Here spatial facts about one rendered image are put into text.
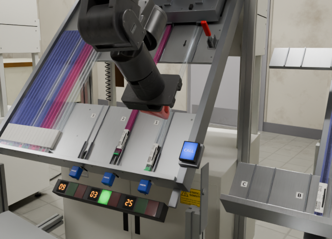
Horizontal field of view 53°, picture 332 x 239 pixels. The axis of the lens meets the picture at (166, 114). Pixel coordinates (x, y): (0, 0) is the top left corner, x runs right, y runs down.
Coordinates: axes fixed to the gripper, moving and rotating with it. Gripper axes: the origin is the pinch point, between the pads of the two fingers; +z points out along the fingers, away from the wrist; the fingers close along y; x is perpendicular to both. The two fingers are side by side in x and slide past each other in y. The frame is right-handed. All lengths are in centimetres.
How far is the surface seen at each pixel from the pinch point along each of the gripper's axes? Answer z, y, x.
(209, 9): 14.4, 5.2, -46.7
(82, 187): 21.7, 28.5, 12.7
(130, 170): 18.4, 14.4, 6.6
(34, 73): 20, 68, -24
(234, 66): 278, 77, -240
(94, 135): 20.8, 31.4, -2.9
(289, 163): 245, -5, -102
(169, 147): 20.5, 6.9, -2.1
